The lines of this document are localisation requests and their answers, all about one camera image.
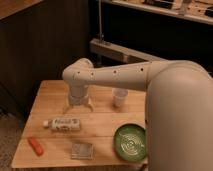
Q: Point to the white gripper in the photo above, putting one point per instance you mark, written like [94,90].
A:
[78,95]

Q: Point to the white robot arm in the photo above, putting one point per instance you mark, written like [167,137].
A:
[178,107]

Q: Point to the white sponge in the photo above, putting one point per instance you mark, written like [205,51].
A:
[82,151]

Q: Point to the white plastic bottle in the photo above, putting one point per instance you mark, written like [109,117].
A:
[62,124]

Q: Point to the wooden table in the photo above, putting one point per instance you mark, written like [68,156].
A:
[97,127]

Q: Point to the white plastic cup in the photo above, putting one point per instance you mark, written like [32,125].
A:
[119,96]

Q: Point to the wooden bench beam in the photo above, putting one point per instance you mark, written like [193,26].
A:
[119,53]

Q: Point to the green plate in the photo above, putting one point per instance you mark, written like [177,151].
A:
[129,142]

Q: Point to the metal pole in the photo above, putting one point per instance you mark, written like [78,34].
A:
[101,36]

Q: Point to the wall shelf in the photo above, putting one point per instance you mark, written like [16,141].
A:
[193,10]

